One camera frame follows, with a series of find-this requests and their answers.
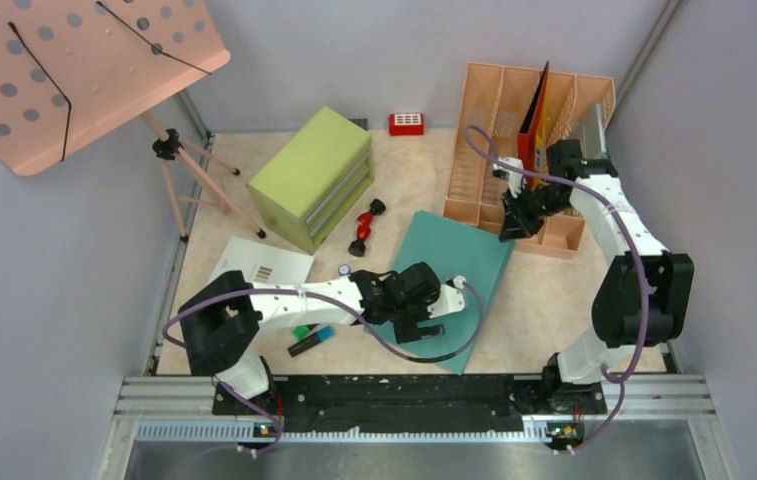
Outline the red small box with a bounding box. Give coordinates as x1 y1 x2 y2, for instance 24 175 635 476
387 112 426 136

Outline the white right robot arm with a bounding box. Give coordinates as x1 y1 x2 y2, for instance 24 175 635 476
493 139 695 412

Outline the green metal drawer cabinet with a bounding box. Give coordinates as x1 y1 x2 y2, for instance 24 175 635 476
247 107 374 254

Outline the black green highlighter marker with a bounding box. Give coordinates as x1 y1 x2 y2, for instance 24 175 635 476
291 324 316 341

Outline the beige plastic file organizer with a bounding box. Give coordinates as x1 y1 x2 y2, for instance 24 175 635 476
442 61 618 261

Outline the red folder in organizer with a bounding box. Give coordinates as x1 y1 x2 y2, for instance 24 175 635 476
517 73 542 172

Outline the white paper booklet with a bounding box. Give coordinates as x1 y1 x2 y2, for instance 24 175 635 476
208 237 314 284

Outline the black blue highlighter marker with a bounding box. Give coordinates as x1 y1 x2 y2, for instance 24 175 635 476
288 326 335 358

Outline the pink music stand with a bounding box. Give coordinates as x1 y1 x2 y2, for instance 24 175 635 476
0 1 238 212

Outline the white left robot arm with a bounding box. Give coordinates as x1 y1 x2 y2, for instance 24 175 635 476
175 262 466 414

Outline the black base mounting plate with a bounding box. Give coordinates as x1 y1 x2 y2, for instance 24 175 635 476
212 372 608 435

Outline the yellow plastic clip folder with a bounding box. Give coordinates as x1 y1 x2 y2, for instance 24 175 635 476
531 62 550 173

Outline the red and black dumbbell toy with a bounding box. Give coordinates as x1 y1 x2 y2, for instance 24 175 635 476
348 198 387 257

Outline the light blue hardcover book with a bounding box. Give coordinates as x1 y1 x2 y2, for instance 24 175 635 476
575 103 609 159

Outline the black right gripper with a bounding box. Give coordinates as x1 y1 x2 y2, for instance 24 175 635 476
499 181 574 242

